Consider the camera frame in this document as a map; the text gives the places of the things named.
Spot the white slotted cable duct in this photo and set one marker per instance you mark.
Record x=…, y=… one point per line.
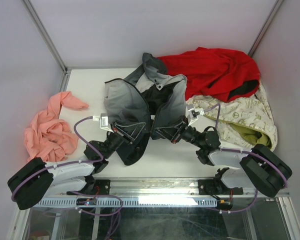
x=127, y=202

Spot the dark grey zip jacket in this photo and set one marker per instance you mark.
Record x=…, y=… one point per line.
x=148, y=95

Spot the red jacket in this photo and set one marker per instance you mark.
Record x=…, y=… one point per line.
x=224, y=74

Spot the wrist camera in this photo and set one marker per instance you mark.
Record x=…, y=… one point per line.
x=103, y=121
x=193, y=113

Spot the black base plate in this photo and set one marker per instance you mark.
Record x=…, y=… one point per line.
x=216, y=188
x=102, y=187

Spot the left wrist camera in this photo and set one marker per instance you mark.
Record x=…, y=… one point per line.
x=103, y=121

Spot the pink cloth garment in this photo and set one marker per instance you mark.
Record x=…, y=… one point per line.
x=48, y=137

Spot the aluminium front rail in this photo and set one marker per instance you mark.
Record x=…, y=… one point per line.
x=155, y=186

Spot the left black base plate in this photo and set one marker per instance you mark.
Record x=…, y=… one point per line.
x=102, y=187

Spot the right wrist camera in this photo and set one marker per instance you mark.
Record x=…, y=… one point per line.
x=193, y=113

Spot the left aluminium corner post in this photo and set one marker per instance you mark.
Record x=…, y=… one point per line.
x=29, y=7

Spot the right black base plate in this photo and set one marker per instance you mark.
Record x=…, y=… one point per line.
x=216, y=188

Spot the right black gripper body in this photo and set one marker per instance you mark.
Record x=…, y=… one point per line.
x=188, y=133

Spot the aluminium corner post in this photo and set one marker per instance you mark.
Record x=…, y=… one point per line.
x=29, y=7
x=266, y=26

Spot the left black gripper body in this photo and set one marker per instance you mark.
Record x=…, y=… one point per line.
x=113, y=141

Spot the right aluminium corner post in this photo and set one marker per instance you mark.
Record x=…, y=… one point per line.
x=266, y=26

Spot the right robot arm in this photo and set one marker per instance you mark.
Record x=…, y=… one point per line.
x=258, y=167

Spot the cream patterned garment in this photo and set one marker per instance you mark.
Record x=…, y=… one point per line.
x=245, y=121

